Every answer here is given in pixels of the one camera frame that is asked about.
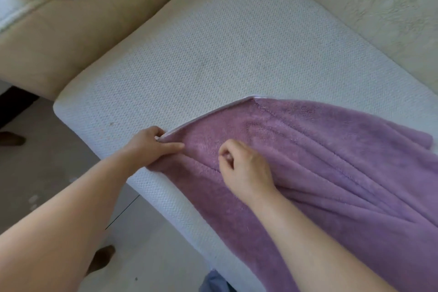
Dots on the person's right hand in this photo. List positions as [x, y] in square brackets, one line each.
[251, 172]

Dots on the person's left hand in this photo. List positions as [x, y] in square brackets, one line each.
[145, 146]

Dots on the person's right fingers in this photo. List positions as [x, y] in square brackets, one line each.
[227, 155]

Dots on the person's left thumb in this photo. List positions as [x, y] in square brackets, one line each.
[171, 148]

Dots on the purple fleece towel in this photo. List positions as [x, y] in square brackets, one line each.
[325, 172]

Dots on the person's left forearm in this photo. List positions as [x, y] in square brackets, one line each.
[68, 226]

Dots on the person's right forearm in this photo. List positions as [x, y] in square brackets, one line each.
[308, 244]

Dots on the white textured seat cushion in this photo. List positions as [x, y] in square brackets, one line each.
[222, 62]

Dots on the person's blue trousers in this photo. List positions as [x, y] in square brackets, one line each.
[215, 283]

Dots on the brown wooden furniture foot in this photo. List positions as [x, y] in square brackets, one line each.
[102, 258]

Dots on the beige sofa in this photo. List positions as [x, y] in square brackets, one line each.
[102, 28]

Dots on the white bed sheet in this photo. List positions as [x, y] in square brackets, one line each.
[15, 4]

